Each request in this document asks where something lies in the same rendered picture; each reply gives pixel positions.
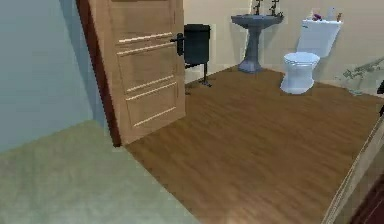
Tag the black bin on stand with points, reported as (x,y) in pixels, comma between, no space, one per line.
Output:
(197,45)

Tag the light wooden room door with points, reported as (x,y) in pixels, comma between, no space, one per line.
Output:
(146,73)

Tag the grey pedestal sink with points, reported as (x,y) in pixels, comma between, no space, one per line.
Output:
(254,36)

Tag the purple small object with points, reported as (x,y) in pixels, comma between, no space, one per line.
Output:
(316,16)

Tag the white toilet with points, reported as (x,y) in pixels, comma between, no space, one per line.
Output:
(308,53)

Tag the dark sink tap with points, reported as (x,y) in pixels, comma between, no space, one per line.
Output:
(274,7)
(257,6)

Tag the brown small object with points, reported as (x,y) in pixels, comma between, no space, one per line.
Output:
(339,16)

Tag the white bottle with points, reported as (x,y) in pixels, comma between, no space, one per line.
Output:
(330,14)

